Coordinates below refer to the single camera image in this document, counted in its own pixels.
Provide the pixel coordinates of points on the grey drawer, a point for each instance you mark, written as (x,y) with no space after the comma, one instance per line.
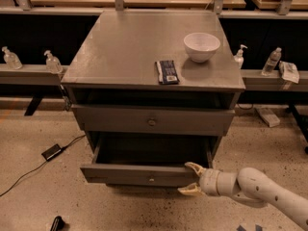
(156,120)
(147,159)

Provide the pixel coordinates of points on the crumpled white packet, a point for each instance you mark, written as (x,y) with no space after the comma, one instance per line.
(289,72)

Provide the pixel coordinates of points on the blue snack bar packet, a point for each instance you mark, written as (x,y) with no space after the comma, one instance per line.
(167,72)

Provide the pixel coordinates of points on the clear pump bottle far left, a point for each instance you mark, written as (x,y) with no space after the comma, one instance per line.
(11,58)

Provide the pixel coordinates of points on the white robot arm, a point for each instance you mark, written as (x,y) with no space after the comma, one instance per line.
(250,187)

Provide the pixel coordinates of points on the clear water bottle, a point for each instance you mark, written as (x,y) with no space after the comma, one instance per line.
(272,62)

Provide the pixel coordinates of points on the clear pump bottle right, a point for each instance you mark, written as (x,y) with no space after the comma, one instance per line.
(239,59)

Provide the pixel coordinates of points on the grey top drawer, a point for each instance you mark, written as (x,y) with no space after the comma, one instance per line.
(156,120)

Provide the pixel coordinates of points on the clear pump bottle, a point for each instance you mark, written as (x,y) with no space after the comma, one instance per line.
(239,59)
(11,58)
(53,63)

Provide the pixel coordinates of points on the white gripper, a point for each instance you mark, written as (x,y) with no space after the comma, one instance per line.
(210,181)

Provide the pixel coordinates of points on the grey drawer cabinet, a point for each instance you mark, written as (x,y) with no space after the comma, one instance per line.
(116,65)

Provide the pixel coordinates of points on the black object on floor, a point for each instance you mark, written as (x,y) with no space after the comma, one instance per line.
(57,224)

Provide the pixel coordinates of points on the black power adapter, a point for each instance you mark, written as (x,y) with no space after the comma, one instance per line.
(51,152)

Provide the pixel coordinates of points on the white ceramic bowl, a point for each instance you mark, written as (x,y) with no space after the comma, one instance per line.
(201,47)

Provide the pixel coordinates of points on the grey brick on floor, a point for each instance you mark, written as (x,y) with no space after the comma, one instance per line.
(268,116)

